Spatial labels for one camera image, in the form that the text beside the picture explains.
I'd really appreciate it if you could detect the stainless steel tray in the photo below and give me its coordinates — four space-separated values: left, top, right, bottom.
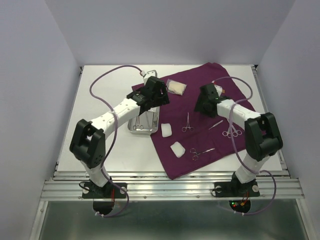
127 107 160 136

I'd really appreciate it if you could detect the steel hemostat long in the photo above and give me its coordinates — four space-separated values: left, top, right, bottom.
181 112 194 133

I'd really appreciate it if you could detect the steel scissors pair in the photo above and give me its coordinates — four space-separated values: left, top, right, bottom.
231 124 243 138
222 119 232 139

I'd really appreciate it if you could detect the steel hemostat bottom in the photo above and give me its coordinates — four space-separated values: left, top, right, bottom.
189 148 215 161

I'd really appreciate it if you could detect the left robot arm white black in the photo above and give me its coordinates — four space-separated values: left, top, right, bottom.
69 76 170 198

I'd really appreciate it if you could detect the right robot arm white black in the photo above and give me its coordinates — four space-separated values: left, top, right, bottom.
194 83 283 198

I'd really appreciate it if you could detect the purple surgical cloth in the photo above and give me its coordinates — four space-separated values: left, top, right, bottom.
131 62 266 180

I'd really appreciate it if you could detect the bagged beige bandage roll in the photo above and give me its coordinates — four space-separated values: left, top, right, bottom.
166 79 187 96

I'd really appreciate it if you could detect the white gauze pad middle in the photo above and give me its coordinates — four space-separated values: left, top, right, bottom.
161 123 172 138

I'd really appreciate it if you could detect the white gauze pad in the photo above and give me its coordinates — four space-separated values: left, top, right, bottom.
161 123 172 138
170 141 186 158

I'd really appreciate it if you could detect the white gauze pad bottom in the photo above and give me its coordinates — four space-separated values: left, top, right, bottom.
170 141 186 158

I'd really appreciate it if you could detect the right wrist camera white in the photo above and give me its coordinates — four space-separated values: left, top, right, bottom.
214 84 225 96

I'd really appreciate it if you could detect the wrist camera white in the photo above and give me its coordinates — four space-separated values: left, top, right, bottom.
143 70 158 85
214 84 225 96

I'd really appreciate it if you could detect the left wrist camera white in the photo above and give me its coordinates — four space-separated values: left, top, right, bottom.
143 70 158 85

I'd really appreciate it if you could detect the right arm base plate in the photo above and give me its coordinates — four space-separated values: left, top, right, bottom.
211 181 260 199

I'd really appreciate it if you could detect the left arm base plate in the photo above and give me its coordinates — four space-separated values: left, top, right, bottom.
78 181 127 200

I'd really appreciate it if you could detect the aluminium front rail frame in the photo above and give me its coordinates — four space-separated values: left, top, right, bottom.
40 170 305 202

